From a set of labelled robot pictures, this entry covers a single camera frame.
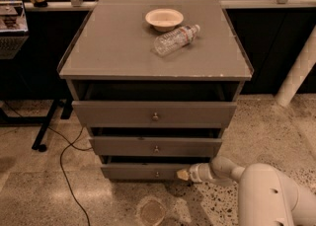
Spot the grey drawer cabinet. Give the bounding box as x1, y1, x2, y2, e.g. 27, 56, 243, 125
56, 0, 255, 169

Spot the open laptop computer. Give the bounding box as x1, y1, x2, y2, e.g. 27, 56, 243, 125
0, 0, 29, 59

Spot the grey bottom drawer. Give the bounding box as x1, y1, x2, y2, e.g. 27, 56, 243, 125
102, 163, 190, 181

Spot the grey drawer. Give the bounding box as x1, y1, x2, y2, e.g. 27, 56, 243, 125
72, 101, 237, 128
102, 163, 190, 181
89, 136, 221, 157

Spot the black floor cable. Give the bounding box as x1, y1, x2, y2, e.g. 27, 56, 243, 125
2, 101, 93, 226

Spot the black desk frame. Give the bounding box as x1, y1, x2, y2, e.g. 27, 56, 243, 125
0, 100, 72, 152

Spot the grey middle drawer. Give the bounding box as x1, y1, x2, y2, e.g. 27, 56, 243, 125
89, 136, 221, 157

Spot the white diagonal pillar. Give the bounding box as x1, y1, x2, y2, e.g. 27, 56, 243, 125
276, 26, 316, 107

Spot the clear plastic water bottle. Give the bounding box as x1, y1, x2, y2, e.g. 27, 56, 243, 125
154, 25, 200, 56

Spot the white paper bowl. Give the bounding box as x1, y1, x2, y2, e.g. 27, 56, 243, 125
145, 9, 184, 33

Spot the grey top drawer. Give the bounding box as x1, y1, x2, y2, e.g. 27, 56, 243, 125
72, 101, 237, 128

